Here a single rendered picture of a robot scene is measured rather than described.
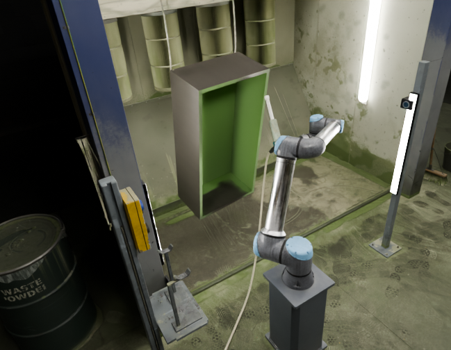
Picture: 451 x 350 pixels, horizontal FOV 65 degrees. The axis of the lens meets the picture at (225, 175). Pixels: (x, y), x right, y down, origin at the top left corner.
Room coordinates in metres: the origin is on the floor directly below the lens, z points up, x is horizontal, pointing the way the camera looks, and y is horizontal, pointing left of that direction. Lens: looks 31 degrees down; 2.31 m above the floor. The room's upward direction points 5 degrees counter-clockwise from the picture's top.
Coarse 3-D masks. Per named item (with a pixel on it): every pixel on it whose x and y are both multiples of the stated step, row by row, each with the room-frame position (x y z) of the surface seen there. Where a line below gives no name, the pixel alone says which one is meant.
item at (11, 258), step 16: (16, 224) 1.97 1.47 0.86; (32, 224) 1.96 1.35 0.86; (48, 224) 1.94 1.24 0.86; (0, 240) 1.81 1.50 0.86; (16, 240) 1.80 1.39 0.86; (32, 240) 1.78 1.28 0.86; (48, 240) 1.77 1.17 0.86; (0, 256) 1.66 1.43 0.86; (16, 256) 1.64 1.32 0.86; (32, 256) 1.63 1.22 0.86
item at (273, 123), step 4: (268, 96) 2.38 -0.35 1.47; (268, 100) 2.36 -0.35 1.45; (268, 104) 2.34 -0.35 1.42; (268, 108) 2.33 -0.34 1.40; (272, 116) 2.29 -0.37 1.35; (272, 120) 2.26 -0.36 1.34; (276, 120) 2.27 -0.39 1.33; (272, 124) 2.24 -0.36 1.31; (276, 124) 2.25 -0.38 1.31; (272, 128) 2.23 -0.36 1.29; (276, 128) 2.23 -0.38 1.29; (272, 132) 2.22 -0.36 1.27; (276, 132) 2.21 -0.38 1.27; (272, 136) 2.23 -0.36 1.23; (276, 136) 2.19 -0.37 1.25; (276, 140) 2.18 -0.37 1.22; (272, 148) 2.24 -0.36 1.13; (272, 152) 2.26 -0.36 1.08
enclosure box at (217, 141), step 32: (192, 64) 2.52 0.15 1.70; (224, 64) 2.53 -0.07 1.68; (256, 64) 2.54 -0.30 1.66; (192, 96) 2.21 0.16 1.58; (224, 96) 2.75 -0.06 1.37; (256, 96) 2.60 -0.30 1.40; (192, 128) 2.26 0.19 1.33; (224, 128) 2.82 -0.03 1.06; (256, 128) 2.62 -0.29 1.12; (192, 160) 2.32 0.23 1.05; (224, 160) 2.89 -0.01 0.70; (256, 160) 2.61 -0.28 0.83; (192, 192) 2.39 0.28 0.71; (224, 192) 2.67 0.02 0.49
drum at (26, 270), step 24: (24, 216) 2.03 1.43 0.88; (48, 216) 2.01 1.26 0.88; (24, 264) 1.55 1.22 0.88; (48, 264) 1.62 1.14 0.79; (72, 264) 1.79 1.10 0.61; (0, 288) 1.49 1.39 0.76; (24, 288) 1.51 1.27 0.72; (48, 288) 1.58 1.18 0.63; (72, 288) 1.70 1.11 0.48; (0, 312) 1.53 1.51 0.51; (24, 312) 1.50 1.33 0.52; (48, 312) 1.54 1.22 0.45; (72, 312) 1.63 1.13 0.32; (96, 312) 1.85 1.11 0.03; (24, 336) 1.49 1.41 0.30; (48, 336) 1.51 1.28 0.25; (72, 336) 1.58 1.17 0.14
